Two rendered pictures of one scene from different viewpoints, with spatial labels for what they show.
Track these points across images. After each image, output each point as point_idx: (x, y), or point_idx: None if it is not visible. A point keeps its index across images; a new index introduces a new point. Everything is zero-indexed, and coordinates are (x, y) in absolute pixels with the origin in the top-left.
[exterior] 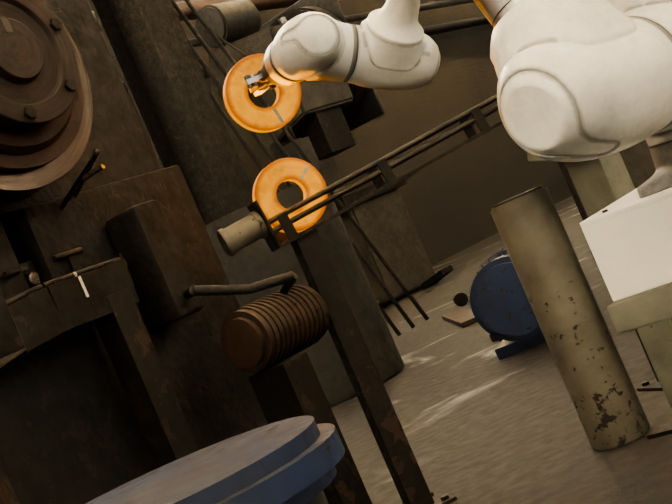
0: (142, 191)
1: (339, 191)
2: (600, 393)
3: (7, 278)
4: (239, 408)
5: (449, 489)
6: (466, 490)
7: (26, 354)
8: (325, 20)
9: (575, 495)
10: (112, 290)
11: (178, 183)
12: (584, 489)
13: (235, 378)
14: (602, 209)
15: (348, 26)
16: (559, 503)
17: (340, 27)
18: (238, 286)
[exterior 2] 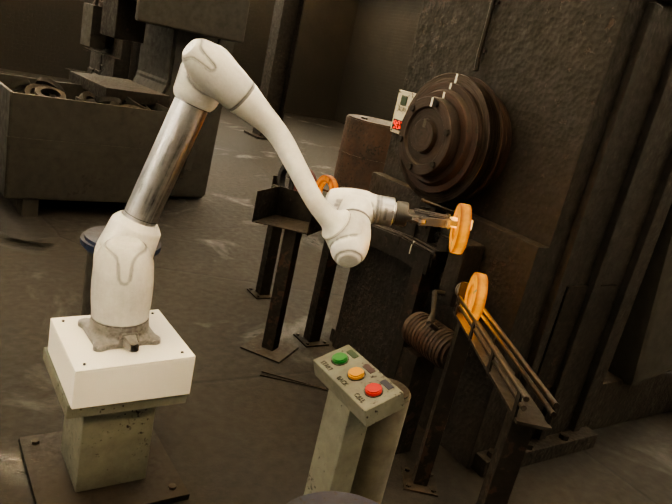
0: (504, 242)
1: (466, 315)
2: None
3: (423, 227)
4: (467, 370)
5: (437, 503)
6: (414, 499)
7: None
8: (326, 196)
9: (290, 481)
10: (418, 260)
11: (528, 255)
12: (292, 486)
13: (476, 359)
14: (166, 320)
15: (343, 208)
16: (293, 475)
17: (330, 204)
18: (432, 306)
